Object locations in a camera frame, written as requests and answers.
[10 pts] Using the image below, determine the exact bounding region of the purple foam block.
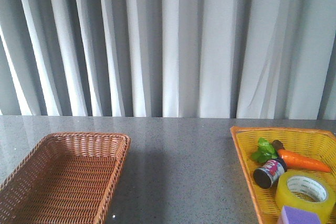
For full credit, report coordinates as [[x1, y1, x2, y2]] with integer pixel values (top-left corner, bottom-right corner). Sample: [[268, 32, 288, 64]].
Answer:
[[277, 206, 321, 224]]

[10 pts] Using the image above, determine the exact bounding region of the green toy leafy vegetable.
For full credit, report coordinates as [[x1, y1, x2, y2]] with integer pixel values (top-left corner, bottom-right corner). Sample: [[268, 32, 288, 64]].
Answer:
[[250, 137, 278, 163]]

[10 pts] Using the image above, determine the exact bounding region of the small dark labelled can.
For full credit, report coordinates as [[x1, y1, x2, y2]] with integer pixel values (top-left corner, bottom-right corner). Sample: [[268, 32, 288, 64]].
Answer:
[[253, 157, 287, 189]]

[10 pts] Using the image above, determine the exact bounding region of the brown wicker basket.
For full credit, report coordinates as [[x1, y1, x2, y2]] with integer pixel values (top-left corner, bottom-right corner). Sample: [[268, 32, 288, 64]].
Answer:
[[1, 132, 131, 223]]

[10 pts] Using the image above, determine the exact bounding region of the yellow orange plastic basket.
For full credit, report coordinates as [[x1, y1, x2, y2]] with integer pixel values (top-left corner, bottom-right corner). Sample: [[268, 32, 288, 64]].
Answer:
[[230, 126, 335, 223]]

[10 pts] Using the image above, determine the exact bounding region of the white pleated curtain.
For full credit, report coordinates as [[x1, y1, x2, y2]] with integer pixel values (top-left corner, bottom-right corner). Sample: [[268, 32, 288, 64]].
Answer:
[[1, 0, 335, 120]]

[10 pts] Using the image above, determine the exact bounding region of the orange toy carrot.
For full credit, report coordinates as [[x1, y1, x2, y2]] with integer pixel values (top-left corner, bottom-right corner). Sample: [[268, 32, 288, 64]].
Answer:
[[277, 149, 332, 173]]

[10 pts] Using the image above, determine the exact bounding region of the brown toy mushroom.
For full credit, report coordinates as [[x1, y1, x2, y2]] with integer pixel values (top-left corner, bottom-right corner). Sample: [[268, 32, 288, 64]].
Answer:
[[272, 140, 285, 152]]

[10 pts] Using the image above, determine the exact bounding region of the yellow packing tape roll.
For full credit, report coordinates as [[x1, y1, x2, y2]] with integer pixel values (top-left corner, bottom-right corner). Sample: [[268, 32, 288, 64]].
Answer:
[[275, 170, 335, 223]]

